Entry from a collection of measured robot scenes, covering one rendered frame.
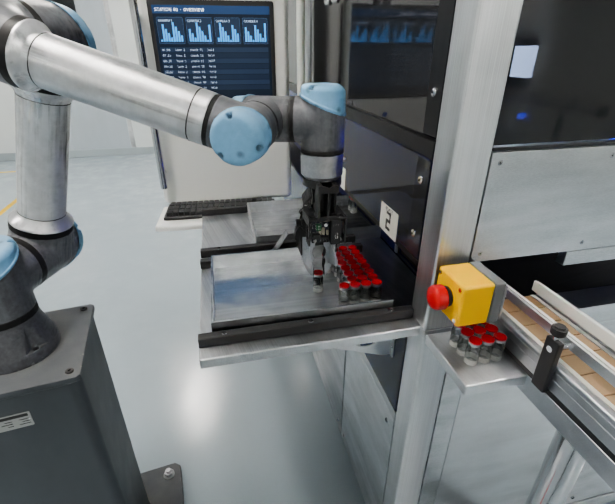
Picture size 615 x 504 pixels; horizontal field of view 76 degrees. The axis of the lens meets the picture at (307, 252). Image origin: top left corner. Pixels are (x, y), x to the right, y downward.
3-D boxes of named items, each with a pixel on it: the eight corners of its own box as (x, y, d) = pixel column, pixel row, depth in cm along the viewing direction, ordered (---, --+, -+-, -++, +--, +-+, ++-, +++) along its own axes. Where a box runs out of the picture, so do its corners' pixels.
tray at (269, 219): (350, 204, 132) (351, 194, 130) (380, 236, 109) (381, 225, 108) (247, 213, 125) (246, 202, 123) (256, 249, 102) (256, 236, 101)
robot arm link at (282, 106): (217, 98, 60) (288, 99, 59) (237, 91, 70) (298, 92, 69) (222, 150, 64) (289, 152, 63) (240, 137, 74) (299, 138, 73)
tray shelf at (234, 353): (345, 204, 137) (345, 199, 136) (457, 329, 76) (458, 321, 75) (203, 216, 127) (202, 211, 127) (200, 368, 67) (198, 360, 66)
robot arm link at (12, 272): (-55, 326, 73) (-88, 261, 66) (3, 287, 84) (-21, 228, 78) (5, 331, 71) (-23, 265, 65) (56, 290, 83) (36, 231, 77)
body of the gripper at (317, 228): (306, 250, 72) (306, 186, 66) (297, 231, 79) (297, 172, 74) (347, 246, 73) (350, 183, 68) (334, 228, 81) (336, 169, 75)
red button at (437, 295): (443, 299, 65) (447, 278, 63) (456, 313, 62) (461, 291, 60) (421, 302, 64) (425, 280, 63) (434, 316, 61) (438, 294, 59)
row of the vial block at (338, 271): (336, 263, 95) (337, 246, 93) (361, 305, 80) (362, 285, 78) (327, 264, 95) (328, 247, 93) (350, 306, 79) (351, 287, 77)
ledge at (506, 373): (491, 331, 76) (493, 323, 75) (541, 380, 64) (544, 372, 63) (424, 342, 73) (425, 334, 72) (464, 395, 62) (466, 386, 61)
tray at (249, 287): (350, 254, 100) (351, 241, 98) (391, 314, 77) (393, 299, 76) (212, 268, 93) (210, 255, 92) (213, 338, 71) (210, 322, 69)
